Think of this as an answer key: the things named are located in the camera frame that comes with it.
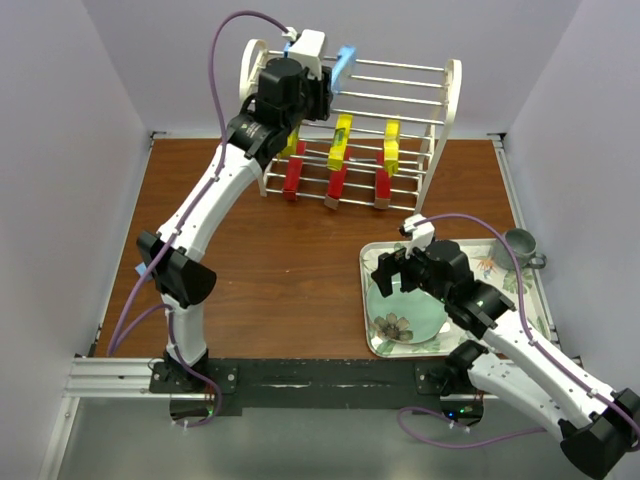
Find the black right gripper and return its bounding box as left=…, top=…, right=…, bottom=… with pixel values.
left=370, top=240, right=450, bottom=304

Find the yellow toothpaste box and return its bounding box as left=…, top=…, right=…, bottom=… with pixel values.
left=327, top=113, right=353, bottom=165
left=383, top=119, right=401, bottom=177

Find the light blue toothpaste box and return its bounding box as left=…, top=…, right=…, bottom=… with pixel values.
left=331, top=45, right=357, bottom=94

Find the yellow toothpaste box edge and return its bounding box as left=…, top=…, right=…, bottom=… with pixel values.
left=278, top=126, right=300, bottom=158

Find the red toothpaste box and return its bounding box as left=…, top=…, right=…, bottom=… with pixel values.
left=282, top=141, right=306, bottom=202
left=374, top=151, right=391, bottom=210
left=324, top=147, right=351, bottom=210

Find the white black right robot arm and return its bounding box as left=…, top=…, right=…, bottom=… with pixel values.
left=372, top=240, right=639, bottom=479

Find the cream metal-rod shelf rack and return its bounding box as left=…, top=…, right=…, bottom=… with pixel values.
left=263, top=49, right=462, bottom=214

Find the green ceramic plate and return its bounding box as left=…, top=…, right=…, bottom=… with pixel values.
left=365, top=280, right=448, bottom=345

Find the leaf-pattern serving tray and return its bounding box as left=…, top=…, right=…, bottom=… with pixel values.
left=359, top=238, right=552, bottom=358

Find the grey ceramic mug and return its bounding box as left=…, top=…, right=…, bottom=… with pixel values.
left=490, top=228, right=547, bottom=271

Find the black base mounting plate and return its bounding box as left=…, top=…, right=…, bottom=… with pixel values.
left=149, top=357, right=504, bottom=421

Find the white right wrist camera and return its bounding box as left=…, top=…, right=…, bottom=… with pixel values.
left=399, top=214, right=435, bottom=258

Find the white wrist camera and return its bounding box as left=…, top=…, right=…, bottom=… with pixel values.
left=282, top=27, right=327, bottom=79
left=399, top=214, right=435, bottom=258

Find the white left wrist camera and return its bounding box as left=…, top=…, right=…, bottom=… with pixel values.
left=282, top=27, right=327, bottom=79

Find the aluminium frame rail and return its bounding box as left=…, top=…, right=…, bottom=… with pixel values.
left=42, top=354, right=614, bottom=480

